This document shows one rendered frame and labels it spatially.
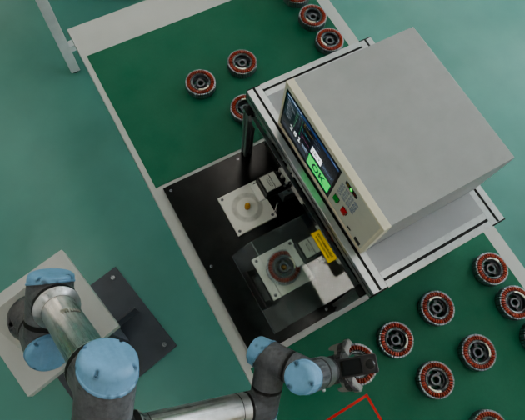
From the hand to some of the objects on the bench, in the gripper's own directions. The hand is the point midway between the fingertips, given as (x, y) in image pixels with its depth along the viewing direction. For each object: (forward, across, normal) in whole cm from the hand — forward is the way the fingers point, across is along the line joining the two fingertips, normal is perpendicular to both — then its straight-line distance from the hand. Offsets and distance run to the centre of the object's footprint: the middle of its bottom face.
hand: (357, 364), depth 135 cm
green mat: (+29, +9, +12) cm, 32 cm away
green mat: (+6, -113, -23) cm, 116 cm away
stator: (+34, -12, +19) cm, 40 cm away
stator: (+38, +4, +26) cm, 47 cm away
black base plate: (+6, -45, -22) cm, 51 cm away
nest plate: (+2, -56, -26) cm, 62 cm away
